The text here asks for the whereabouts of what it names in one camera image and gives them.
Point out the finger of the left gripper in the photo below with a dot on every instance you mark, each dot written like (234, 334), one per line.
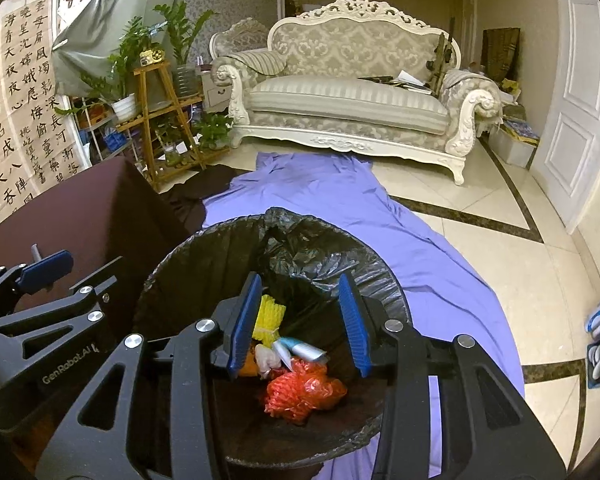
(28, 278)
(88, 295)

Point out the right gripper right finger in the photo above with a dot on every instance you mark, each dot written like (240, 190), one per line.
(488, 430)

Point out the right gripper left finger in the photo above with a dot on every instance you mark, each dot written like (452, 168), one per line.
(93, 440)

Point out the red mesh bag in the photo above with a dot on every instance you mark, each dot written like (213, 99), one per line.
(306, 388)

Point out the blue white tube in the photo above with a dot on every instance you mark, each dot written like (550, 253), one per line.
(288, 348)

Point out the trash bin black bag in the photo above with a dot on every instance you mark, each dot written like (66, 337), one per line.
(300, 260)

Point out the dark brown tablecloth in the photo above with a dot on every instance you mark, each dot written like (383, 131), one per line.
(106, 212)

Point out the purple floor sheet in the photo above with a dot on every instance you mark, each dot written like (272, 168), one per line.
(446, 295)

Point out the calligraphy screen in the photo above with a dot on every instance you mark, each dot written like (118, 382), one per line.
(38, 147)

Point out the wooden plant stand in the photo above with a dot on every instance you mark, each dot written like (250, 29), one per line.
(166, 136)

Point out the potted plant white pot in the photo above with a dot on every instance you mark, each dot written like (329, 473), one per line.
(112, 88)

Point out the tall green plant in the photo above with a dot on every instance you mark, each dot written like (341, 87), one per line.
(182, 33)

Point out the grey hanging cloth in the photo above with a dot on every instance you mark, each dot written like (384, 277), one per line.
(85, 43)

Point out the striped sofa pillow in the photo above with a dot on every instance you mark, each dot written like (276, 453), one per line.
(263, 62)

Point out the storage box by sofa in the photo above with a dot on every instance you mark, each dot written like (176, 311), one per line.
(514, 141)

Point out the white door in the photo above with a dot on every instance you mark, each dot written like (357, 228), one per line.
(567, 162)

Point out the grey armchair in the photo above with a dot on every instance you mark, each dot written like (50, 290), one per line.
(245, 35)

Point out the ornate white grey sofa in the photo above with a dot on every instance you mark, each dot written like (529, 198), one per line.
(364, 77)

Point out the dark framed picture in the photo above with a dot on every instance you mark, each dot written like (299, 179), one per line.
(499, 51)

